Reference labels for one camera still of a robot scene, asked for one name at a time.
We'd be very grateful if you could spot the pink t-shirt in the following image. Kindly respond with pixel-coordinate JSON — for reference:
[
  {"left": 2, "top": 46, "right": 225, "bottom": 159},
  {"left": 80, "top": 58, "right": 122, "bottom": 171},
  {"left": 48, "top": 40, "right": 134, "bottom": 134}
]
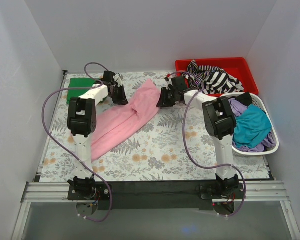
[{"left": 91, "top": 79, "right": 161, "bottom": 162}]

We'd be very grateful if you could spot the green t-shirt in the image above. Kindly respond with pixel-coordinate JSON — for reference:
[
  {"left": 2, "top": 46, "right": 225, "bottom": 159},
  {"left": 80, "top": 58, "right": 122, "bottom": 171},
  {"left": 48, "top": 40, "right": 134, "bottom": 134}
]
[{"left": 66, "top": 77, "right": 97, "bottom": 105}]

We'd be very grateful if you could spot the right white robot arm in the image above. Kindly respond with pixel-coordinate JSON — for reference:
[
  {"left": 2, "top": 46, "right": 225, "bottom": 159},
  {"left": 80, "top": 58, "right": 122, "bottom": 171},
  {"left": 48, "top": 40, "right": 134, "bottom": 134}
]
[{"left": 157, "top": 76, "right": 240, "bottom": 199}]

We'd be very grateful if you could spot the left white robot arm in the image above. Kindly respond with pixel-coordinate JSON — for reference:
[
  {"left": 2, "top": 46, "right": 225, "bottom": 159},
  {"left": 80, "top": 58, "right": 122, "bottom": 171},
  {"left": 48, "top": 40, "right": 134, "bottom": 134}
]
[{"left": 67, "top": 70, "right": 128, "bottom": 201}]

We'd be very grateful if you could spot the black white striped shirt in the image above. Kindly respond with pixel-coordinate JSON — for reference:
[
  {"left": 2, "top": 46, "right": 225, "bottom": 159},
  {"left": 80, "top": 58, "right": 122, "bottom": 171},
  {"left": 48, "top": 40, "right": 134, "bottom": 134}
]
[{"left": 182, "top": 60, "right": 244, "bottom": 95}]

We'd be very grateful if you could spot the red plastic bin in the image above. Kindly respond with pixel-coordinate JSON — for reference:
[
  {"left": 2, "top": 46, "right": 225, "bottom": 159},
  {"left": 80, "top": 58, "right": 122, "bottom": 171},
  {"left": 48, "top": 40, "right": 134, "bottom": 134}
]
[{"left": 175, "top": 57, "right": 259, "bottom": 96}]

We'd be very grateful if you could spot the lavender t-shirt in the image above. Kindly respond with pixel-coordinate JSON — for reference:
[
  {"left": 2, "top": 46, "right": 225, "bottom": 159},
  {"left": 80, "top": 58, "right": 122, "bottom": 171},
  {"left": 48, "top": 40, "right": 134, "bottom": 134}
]
[{"left": 228, "top": 98, "right": 248, "bottom": 117}]

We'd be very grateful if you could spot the black garment in basket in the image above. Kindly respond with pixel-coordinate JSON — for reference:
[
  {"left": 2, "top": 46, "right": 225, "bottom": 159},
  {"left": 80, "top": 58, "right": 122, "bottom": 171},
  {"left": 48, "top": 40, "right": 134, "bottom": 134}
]
[{"left": 235, "top": 92, "right": 253, "bottom": 107}]

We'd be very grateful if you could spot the white laundry basket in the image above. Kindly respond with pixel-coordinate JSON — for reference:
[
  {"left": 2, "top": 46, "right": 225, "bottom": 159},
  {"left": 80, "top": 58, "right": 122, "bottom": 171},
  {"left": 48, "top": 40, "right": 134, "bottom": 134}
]
[{"left": 224, "top": 93, "right": 279, "bottom": 157}]

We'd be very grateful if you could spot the teal t-shirt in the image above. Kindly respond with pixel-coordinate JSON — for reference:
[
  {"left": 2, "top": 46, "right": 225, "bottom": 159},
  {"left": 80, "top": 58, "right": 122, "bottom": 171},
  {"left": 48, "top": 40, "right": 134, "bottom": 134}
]
[{"left": 233, "top": 104, "right": 272, "bottom": 149}]

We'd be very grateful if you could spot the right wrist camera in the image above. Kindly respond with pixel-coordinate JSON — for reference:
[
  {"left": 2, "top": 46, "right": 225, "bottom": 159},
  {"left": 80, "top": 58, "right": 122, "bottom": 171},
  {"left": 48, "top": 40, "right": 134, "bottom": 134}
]
[{"left": 165, "top": 77, "right": 175, "bottom": 91}]

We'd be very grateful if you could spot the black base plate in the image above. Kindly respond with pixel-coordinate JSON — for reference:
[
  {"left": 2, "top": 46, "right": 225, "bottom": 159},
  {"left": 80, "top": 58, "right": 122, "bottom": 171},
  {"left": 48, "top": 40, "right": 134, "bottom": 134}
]
[{"left": 67, "top": 179, "right": 245, "bottom": 211}]

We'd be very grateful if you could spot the aluminium frame rail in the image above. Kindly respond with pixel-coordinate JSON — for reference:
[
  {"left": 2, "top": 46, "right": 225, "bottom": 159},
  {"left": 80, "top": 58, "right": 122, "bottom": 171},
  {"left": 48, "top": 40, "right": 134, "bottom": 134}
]
[{"left": 12, "top": 180, "right": 300, "bottom": 240}]

